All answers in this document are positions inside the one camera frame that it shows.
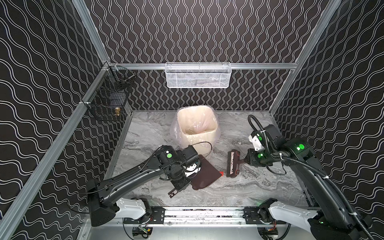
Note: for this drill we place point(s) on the brown plastic dustpan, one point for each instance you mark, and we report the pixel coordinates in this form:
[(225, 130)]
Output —
[(200, 175)]

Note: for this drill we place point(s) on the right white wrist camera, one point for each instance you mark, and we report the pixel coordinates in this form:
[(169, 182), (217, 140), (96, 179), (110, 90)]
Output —
[(256, 140)]

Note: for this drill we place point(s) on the small brass bell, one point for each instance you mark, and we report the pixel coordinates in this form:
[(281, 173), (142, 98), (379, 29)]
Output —
[(117, 111)]

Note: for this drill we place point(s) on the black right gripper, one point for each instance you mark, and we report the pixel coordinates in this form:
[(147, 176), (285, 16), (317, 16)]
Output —
[(250, 159)]

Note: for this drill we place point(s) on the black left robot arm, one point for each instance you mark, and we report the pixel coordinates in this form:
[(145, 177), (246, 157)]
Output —
[(103, 196)]

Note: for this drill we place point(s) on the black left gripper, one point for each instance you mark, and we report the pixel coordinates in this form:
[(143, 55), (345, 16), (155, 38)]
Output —
[(182, 183)]

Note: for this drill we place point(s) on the cream trash bin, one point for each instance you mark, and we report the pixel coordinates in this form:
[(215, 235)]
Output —
[(196, 129)]

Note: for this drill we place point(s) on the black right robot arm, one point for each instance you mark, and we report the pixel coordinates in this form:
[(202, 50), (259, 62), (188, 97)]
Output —
[(336, 218)]

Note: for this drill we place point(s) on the clear plastic bin liner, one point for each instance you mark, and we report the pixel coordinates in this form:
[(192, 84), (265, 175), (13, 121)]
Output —
[(195, 129)]

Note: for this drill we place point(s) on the white wire wall basket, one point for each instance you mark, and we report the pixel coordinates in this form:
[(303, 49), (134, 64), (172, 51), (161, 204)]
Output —
[(203, 75)]

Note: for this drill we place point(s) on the brown cartoon-face hand broom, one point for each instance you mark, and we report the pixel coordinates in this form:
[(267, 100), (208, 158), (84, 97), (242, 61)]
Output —
[(234, 163)]

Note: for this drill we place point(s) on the black wire wall basket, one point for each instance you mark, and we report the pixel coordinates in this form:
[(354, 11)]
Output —
[(113, 91)]

